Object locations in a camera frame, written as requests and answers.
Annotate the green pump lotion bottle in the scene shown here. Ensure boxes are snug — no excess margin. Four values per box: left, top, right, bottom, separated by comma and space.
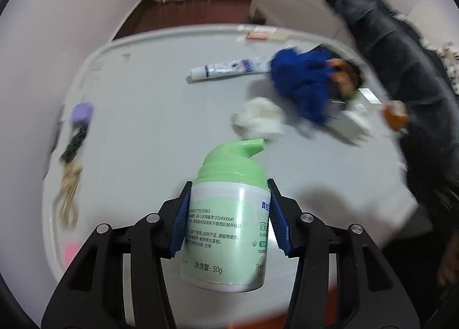
181, 139, 271, 293

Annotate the white blue ointment tube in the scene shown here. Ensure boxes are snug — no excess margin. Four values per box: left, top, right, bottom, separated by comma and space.
190, 56, 270, 80

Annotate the dark fleece blanket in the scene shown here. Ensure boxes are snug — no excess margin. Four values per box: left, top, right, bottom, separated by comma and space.
326, 0, 458, 210

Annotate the white bed frame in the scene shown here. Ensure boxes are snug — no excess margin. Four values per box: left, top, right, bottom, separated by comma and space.
250, 0, 349, 43

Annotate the purple hair clip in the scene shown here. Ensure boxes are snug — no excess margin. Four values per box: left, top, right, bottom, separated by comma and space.
71, 102, 94, 127

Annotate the white rectangular box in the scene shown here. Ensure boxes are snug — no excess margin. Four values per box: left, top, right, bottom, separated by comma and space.
325, 100, 371, 145

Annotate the blue knit sock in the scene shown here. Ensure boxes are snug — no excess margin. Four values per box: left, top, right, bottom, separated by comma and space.
270, 45, 334, 126

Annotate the pink eraser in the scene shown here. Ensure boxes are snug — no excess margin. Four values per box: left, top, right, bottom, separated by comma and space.
64, 243, 81, 267

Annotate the white tissue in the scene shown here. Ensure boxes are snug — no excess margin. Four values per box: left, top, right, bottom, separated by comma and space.
231, 98, 286, 141

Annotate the orange white small packet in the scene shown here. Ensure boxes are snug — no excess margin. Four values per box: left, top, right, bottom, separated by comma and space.
246, 26, 289, 42

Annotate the beige hair clip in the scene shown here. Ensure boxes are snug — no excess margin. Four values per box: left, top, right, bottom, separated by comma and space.
55, 163, 82, 229

